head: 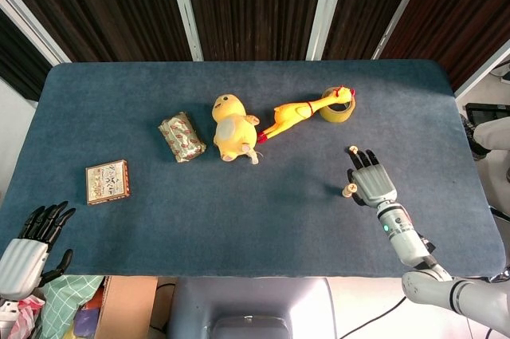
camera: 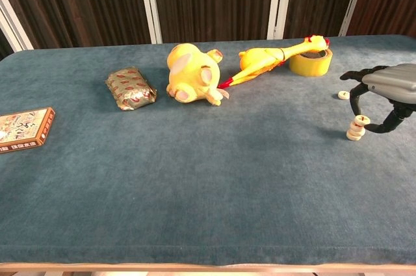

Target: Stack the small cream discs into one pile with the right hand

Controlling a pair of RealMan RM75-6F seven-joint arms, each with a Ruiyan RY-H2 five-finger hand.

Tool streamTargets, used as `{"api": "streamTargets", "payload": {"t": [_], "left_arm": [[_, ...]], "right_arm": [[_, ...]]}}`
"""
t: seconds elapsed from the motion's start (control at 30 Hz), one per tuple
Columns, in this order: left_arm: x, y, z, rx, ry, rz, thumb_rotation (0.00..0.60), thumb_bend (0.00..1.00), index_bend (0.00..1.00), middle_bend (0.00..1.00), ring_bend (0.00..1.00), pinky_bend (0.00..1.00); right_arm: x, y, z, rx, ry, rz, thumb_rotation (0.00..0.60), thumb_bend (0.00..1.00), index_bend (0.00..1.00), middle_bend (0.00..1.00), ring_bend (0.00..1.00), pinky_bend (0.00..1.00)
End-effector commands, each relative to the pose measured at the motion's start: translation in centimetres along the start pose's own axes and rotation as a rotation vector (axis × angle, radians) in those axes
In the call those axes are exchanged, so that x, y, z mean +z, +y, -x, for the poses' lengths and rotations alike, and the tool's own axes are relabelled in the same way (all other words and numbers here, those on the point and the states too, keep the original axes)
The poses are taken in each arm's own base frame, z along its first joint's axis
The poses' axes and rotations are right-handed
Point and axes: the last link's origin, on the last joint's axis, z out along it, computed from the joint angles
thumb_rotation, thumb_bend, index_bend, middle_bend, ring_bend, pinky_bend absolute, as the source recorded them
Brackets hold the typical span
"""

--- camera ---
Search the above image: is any yellow plush toy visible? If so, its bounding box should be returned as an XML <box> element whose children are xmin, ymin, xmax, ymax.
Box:
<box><xmin>166</xmin><ymin>43</ymin><xmax>230</xmax><ymax>107</ymax></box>

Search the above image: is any brown printed card box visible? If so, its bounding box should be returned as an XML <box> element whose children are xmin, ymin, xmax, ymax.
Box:
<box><xmin>0</xmin><ymin>107</ymin><xmax>56</xmax><ymax>155</ymax></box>

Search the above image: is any white metal partition post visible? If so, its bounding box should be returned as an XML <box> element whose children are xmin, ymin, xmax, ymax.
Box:
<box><xmin>136</xmin><ymin>0</ymin><xmax>163</xmax><ymax>45</ymax></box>
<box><xmin>266</xmin><ymin>0</ymin><xmax>295</xmax><ymax>40</ymax></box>
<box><xmin>0</xmin><ymin>0</ymin><xmax>34</xmax><ymax>52</ymax></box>
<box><xmin>338</xmin><ymin>0</ymin><xmax>371</xmax><ymax>37</ymax></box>

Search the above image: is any yellow tape roll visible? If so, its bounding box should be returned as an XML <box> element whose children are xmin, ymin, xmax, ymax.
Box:
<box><xmin>288</xmin><ymin>49</ymin><xmax>333</xmax><ymax>77</ymax></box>

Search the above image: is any right black grey robot hand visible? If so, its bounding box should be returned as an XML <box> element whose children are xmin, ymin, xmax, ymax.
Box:
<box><xmin>339</xmin><ymin>63</ymin><xmax>416</xmax><ymax>136</ymax></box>

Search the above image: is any foil wrapped snack packet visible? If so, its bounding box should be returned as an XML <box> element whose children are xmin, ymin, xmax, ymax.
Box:
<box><xmin>105</xmin><ymin>66</ymin><xmax>158</xmax><ymax>112</ymax></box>

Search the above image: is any yellow rubber chicken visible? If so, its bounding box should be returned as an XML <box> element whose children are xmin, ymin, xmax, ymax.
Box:
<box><xmin>217</xmin><ymin>34</ymin><xmax>331</xmax><ymax>90</ymax></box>

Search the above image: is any blue table cloth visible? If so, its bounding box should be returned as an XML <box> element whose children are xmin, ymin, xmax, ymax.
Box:
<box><xmin>0</xmin><ymin>34</ymin><xmax>416</xmax><ymax>266</ymax></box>

